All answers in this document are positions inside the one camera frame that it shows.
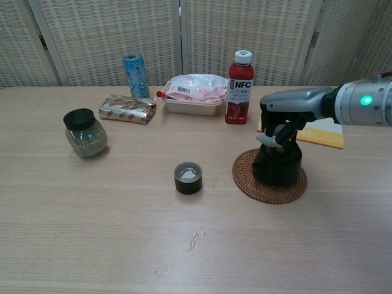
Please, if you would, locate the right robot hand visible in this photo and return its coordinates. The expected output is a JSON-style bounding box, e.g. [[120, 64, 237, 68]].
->
[[255, 86, 337, 147]]

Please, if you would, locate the small black teapot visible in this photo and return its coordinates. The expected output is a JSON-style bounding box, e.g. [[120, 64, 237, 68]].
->
[[252, 137, 303, 187]]

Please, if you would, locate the small dark ceramic cup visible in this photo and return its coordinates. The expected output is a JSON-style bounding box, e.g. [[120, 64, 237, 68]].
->
[[173, 162, 203, 195]]

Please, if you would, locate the yellow white Lexicon booklet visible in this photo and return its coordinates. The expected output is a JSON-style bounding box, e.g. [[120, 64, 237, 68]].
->
[[257, 118, 344, 150]]

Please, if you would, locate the red NFC juice bottle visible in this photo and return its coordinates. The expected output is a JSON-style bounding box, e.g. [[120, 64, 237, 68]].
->
[[225, 50, 255, 125]]

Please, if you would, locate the round woven rattan coaster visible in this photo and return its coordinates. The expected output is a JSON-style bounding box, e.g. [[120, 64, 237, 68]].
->
[[232, 148, 308, 205]]

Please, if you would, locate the pink white plastic bag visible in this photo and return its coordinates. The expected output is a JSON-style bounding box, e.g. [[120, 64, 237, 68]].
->
[[167, 73, 229, 104]]

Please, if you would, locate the beige food tray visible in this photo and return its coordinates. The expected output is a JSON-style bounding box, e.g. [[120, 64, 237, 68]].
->
[[163, 81, 227, 116]]

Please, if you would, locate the blue drink can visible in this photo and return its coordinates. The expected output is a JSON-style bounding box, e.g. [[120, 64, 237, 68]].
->
[[123, 53, 151, 99]]

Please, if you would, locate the gold foil packet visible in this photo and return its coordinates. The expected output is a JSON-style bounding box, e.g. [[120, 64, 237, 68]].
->
[[98, 94, 157, 126]]

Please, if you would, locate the woven folding screen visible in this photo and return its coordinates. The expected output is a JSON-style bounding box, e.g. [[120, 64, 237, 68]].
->
[[0, 0, 392, 90]]

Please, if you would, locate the glass jar black lid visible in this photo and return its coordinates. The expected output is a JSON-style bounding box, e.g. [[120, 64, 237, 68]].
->
[[62, 108, 108, 159]]

